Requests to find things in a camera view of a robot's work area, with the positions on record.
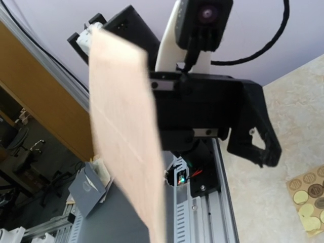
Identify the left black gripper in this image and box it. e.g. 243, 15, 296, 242
149, 72, 282, 167

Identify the wax seal sticker sheet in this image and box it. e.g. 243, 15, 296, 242
286, 165, 323, 237

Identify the pink printed card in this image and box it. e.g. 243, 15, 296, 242
89, 30, 167, 242

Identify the grey paper bag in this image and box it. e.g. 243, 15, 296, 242
68, 158, 113, 217

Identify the wooden desk panel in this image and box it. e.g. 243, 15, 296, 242
1, 24, 94, 161

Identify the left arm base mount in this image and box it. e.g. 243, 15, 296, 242
166, 148, 221, 197

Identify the front aluminium rail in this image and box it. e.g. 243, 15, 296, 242
167, 139, 239, 242

